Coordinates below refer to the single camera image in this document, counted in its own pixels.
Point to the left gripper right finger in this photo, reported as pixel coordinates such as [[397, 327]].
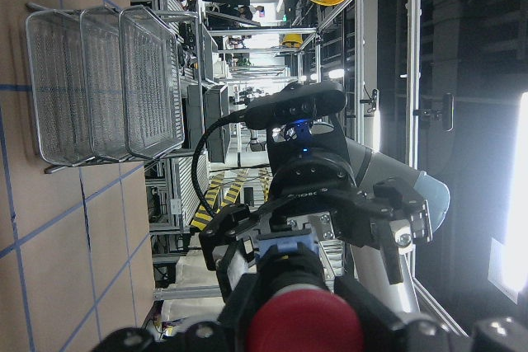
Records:
[[385, 330]]

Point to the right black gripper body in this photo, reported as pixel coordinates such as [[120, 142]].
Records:
[[314, 184]]

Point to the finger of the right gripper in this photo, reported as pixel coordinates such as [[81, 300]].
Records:
[[227, 246], [398, 217]]

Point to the red emergency stop button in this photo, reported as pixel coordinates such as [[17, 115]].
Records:
[[286, 305]]

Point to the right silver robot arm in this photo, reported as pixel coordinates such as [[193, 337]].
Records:
[[364, 263]]

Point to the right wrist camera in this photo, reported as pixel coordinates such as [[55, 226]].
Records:
[[295, 102]]

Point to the silver wire mesh shelf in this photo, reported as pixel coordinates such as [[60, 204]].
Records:
[[105, 86]]

